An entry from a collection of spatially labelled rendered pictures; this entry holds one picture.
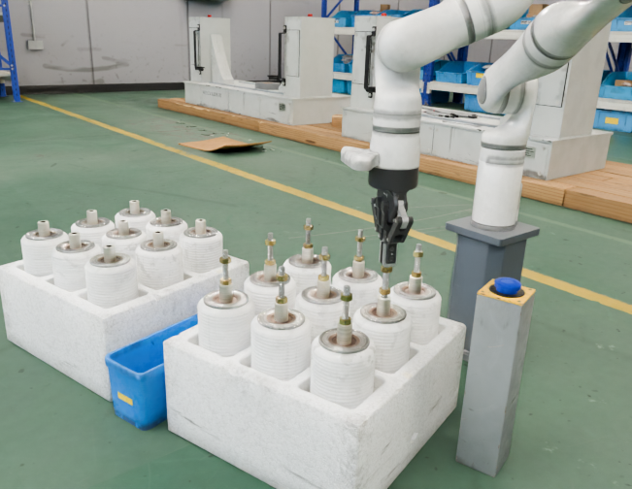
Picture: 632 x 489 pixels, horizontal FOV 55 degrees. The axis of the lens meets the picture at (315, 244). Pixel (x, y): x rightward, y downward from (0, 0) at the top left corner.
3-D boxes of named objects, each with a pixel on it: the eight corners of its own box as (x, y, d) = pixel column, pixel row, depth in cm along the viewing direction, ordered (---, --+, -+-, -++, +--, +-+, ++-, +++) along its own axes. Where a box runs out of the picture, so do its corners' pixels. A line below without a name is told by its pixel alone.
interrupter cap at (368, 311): (357, 305, 102) (358, 301, 102) (402, 306, 102) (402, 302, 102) (361, 325, 95) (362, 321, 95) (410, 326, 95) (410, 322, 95)
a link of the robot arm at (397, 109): (369, 124, 94) (374, 133, 86) (375, 19, 89) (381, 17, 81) (415, 125, 94) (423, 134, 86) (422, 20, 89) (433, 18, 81)
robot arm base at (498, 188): (487, 216, 137) (497, 142, 132) (522, 226, 131) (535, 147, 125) (462, 223, 132) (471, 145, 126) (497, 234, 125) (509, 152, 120)
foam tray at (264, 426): (296, 346, 139) (298, 274, 133) (456, 407, 118) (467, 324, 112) (167, 430, 108) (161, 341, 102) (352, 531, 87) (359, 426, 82)
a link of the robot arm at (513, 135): (527, 66, 125) (515, 148, 131) (482, 65, 125) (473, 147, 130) (547, 69, 117) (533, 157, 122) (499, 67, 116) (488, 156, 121)
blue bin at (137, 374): (220, 351, 135) (219, 303, 131) (257, 368, 129) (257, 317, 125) (106, 412, 112) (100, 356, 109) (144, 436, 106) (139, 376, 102)
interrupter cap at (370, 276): (351, 267, 119) (351, 263, 119) (384, 276, 115) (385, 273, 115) (330, 277, 113) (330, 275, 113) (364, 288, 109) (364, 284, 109)
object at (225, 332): (239, 413, 102) (237, 316, 96) (189, 400, 105) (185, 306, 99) (263, 384, 110) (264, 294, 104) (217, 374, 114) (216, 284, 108)
